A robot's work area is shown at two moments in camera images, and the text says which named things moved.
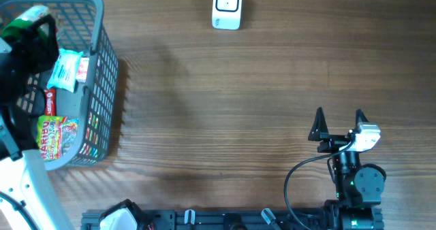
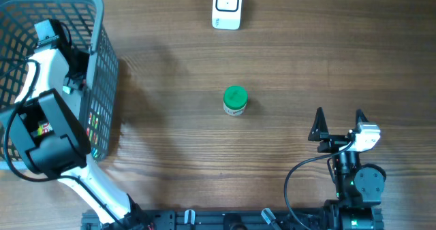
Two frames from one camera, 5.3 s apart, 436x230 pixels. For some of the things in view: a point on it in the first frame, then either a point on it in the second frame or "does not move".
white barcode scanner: [227, 7] does not move
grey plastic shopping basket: [79, 15] does not move
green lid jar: [27, 19] to [235, 100]
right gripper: [319, 132] does not move
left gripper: [43, 56] to [84, 54]
